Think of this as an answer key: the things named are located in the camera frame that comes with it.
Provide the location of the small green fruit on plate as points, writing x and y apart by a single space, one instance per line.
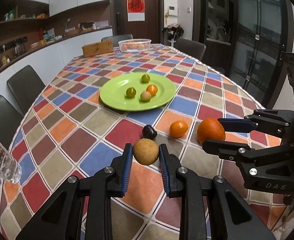
145 78

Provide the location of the dark wooden door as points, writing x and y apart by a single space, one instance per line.
151 28

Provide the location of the dark chair near left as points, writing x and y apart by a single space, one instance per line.
10 120

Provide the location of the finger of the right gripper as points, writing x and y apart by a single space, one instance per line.
224 149
238 125

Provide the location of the clear water bottle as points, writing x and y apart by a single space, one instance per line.
10 169

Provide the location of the dark chair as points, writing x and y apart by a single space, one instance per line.
10 120
191 48
25 85

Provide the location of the small tan fruit on plate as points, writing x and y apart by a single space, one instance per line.
145 96

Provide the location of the green tomato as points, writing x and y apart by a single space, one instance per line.
130 92

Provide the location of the glass sliding door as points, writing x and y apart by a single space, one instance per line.
264 27

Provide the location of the dark chair far right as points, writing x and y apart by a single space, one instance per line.
191 48

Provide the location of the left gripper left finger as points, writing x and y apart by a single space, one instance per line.
122 168

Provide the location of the woven wicker box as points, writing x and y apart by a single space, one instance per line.
98 48

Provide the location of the dark chair far end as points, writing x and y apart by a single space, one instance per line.
118 38

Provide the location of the large orange mandarin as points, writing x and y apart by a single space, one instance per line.
211 129

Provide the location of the red calligraphy door poster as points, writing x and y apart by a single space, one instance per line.
135 10

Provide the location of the white wall intercom panel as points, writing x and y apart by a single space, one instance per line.
172 11

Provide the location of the green plate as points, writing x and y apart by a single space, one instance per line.
113 93

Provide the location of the white plastic fruit basket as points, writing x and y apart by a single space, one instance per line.
134 45

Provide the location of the tan round fruit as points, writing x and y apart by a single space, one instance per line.
145 151

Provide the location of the dark plum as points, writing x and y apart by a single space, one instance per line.
148 132

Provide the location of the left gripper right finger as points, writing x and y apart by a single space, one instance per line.
169 164

